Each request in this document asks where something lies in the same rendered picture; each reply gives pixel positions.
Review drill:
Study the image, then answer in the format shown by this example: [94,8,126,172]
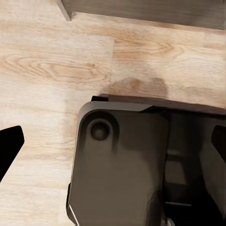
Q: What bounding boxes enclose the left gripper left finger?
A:
[0,125,24,181]

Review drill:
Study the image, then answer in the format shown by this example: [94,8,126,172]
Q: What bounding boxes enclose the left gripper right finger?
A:
[211,125,226,163]

